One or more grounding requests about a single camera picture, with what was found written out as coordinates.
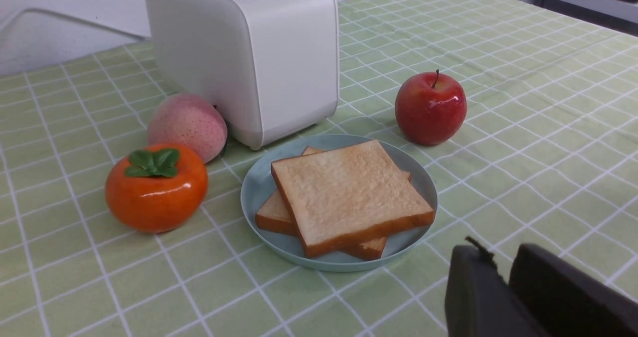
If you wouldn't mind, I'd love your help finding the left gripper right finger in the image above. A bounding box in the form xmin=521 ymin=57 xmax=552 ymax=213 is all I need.
xmin=509 ymin=243 xmax=638 ymax=337

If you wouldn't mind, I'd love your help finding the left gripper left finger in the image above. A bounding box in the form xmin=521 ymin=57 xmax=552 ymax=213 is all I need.
xmin=444 ymin=236 xmax=550 ymax=337

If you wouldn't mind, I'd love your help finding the toast slice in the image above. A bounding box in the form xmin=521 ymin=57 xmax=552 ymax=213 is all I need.
xmin=271 ymin=140 xmax=435 ymax=258
xmin=255 ymin=146 xmax=412 ymax=261

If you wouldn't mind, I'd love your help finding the white two-slot toaster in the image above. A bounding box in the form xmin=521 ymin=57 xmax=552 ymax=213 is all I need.
xmin=145 ymin=0 xmax=340 ymax=150

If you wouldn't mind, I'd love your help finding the green checkered tablecloth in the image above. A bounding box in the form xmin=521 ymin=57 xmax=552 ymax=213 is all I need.
xmin=0 ymin=0 xmax=638 ymax=337

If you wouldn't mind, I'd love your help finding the red apple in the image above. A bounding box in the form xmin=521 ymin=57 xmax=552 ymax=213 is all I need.
xmin=394 ymin=70 xmax=468 ymax=146

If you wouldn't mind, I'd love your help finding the pink peach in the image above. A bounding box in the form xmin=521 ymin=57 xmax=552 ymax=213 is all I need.
xmin=147 ymin=93 xmax=228 ymax=164

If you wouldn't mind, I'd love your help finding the orange persimmon with green leaf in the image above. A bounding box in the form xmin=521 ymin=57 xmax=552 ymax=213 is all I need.
xmin=104 ymin=143 xmax=209 ymax=233

